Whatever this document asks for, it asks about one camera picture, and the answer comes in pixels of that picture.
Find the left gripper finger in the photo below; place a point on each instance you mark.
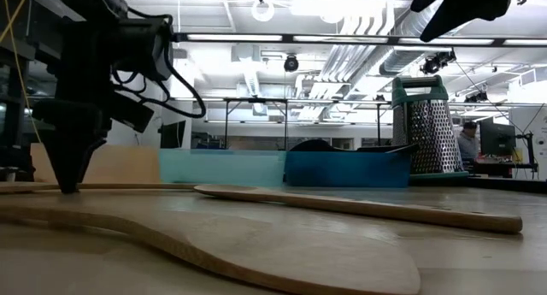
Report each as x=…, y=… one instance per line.
x=70, y=158

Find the wooden spatula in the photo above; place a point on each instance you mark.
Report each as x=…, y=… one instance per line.
x=256, y=252

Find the wooden spoon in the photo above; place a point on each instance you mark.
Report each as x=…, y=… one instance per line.
x=342, y=207

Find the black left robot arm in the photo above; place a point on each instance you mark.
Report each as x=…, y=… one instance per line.
x=85, y=38

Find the orange plastic bin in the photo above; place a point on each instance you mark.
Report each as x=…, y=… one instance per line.
x=124, y=166

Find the black computer monitor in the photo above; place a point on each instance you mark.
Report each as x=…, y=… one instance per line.
x=498, y=139
x=173, y=134

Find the person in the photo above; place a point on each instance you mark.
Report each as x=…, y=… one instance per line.
x=468, y=145

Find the black overhead light beam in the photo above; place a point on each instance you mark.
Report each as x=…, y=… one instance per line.
x=287, y=38

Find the mint green plastic bin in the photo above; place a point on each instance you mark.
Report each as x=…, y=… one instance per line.
x=222, y=169

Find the black background desk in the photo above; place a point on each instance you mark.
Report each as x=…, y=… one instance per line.
x=504, y=169

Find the blue plastic bin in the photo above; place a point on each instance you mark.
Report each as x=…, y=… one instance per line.
x=346, y=171

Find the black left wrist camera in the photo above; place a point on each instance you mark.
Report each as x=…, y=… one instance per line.
x=132, y=113

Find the black ceiling camera cluster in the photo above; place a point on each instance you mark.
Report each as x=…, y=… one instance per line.
x=436, y=63

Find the silver ventilation duct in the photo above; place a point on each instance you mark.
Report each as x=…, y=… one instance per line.
x=399, y=62

